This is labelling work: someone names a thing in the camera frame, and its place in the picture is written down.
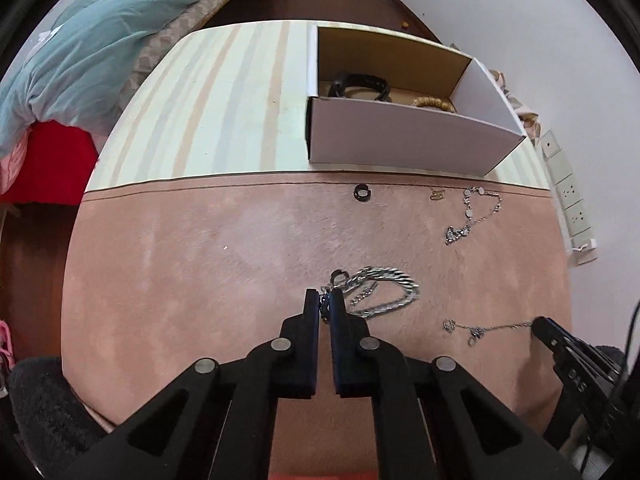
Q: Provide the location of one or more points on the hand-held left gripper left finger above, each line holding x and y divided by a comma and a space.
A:
311, 340

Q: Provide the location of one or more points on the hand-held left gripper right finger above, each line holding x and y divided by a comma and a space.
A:
340, 340

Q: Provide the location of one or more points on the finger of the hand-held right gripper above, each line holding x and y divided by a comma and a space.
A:
550, 332

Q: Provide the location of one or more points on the white cardboard box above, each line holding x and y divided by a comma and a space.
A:
400, 132

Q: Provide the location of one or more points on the pink suede mat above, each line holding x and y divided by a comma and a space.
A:
200, 285

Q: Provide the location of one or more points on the small gold earring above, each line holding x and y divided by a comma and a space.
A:
437, 195

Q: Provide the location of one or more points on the floral cloth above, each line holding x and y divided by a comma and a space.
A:
522, 110

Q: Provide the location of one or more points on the striped tablecloth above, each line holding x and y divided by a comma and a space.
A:
220, 105

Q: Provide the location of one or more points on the black wristband watch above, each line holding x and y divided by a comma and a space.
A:
357, 80

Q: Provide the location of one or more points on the dark fluffy cloth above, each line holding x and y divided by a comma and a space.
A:
45, 405

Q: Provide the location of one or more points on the pink cloth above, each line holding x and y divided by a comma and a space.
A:
4, 342

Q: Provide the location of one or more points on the red bed sheet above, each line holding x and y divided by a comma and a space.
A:
55, 160

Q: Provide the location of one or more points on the beige patterned mattress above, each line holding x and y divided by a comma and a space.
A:
170, 42

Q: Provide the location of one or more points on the teal duvet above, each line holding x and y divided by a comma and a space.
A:
95, 40

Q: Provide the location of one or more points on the white wall socket strip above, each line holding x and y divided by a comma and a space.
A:
572, 200

